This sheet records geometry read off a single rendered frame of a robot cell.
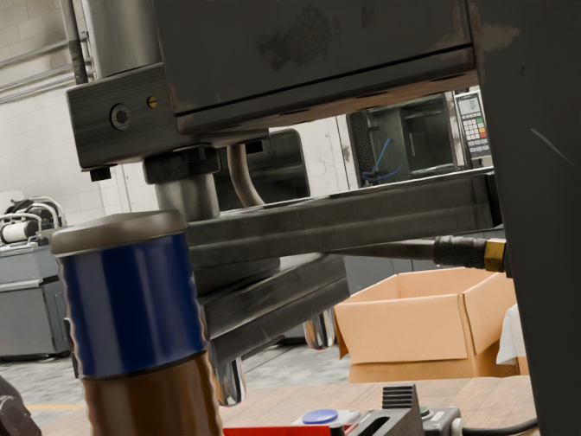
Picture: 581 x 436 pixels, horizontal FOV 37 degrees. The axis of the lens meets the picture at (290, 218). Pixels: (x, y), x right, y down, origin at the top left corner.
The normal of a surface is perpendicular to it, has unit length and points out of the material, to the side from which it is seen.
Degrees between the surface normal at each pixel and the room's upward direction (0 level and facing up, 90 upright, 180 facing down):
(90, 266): 76
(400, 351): 85
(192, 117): 90
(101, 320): 104
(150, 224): 72
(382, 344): 86
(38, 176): 90
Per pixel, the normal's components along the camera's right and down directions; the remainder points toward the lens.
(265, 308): 0.87, -0.14
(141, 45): -0.10, 0.07
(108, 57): -0.60, 0.15
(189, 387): 0.78, 0.14
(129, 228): 0.29, -0.33
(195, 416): 0.70, -0.34
